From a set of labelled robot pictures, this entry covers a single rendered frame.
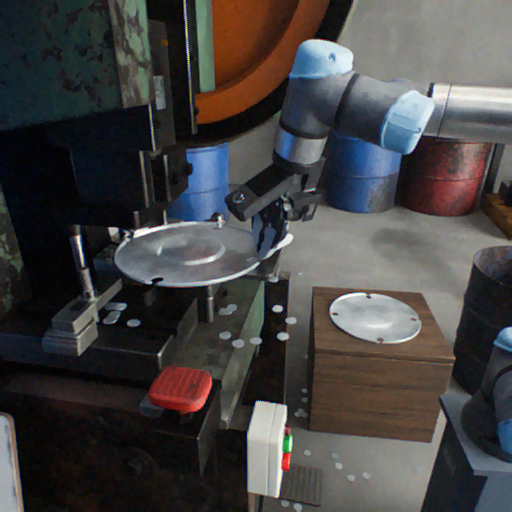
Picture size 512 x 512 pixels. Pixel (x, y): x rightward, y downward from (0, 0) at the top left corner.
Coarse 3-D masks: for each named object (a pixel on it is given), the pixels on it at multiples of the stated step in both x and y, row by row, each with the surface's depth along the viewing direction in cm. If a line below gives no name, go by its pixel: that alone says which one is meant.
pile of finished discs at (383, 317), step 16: (336, 304) 142; (352, 304) 142; (368, 304) 142; (384, 304) 142; (400, 304) 142; (336, 320) 133; (352, 320) 133; (368, 320) 132; (384, 320) 132; (400, 320) 133; (352, 336) 126; (368, 336) 125; (384, 336) 125; (400, 336) 126
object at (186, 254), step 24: (144, 240) 84; (168, 240) 84; (192, 240) 82; (216, 240) 83; (240, 240) 84; (120, 264) 74; (144, 264) 74; (168, 264) 74; (192, 264) 74; (216, 264) 74; (240, 264) 74
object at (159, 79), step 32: (160, 32) 67; (160, 64) 68; (160, 96) 69; (160, 128) 70; (96, 160) 67; (128, 160) 66; (160, 160) 67; (96, 192) 69; (128, 192) 68; (160, 192) 70
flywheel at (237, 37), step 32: (224, 0) 91; (256, 0) 90; (288, 0) 89; (320, 0) 84; (224, 32) 94; (256, 32) 93; (288, 32) 88; (320, 32) 95; (224, 64) 97; (256, 64) 94; (288, 64) 91; (224, 96) 97; (256, 96) 95
